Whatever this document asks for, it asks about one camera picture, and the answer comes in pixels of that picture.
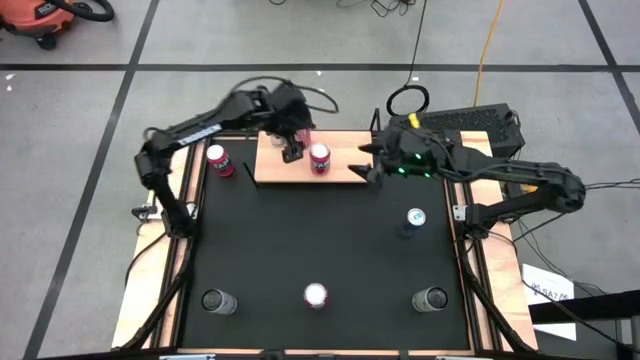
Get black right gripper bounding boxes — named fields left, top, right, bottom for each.
left=347, top=122, right=441, bottom=187

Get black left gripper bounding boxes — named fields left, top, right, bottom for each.
left=269, top=82, right=317, bottom=165

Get red Coca-Cola can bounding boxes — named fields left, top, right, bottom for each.
left=308, top=142, right=332, bottom=176
left=303, top=282, right=330, bottom=311

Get silver slim beverage can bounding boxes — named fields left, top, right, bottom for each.
left=411, top=285, right=450, bottom=314
left=200, top=287, right=239, bottom=316

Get black table mat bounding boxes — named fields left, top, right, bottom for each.
left=177, top=137, right=471, bottom=351

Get black computer case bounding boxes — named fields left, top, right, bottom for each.
left=389, top=102, right=527, bottom=169

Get white paper sign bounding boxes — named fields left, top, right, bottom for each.
left=520, top=263, right=577, bottom=342

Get black stand beam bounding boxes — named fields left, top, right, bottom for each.
left=528, top=289, right=640, bottom=325

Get orange shop vacuum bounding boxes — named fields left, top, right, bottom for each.
left=0, top=0, right=76, bottom=51

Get wooden shelf with black frame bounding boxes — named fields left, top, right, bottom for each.
left=242, top=107, right=389, bottom=189

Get black cable with coil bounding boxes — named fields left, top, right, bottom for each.
left=385, top=0, right=431, bottom=118

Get tangled black floor cables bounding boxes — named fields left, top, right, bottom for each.
left=267, top=0, right=419, bottom=19

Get yellow power cable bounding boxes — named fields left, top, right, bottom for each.
left=472, top=0, right=505, bottom=107

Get black sleeved cable bundle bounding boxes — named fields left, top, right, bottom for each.
left=457, top=234, right=536, bottom=354
left=117, top=234, right=196, bottom=351

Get black vacuum hose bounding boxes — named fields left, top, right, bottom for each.
left=49, top=0, right=116, bottom=24

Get grey floor cable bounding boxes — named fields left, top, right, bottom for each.
left=584, top=177, right=640, bottom=195

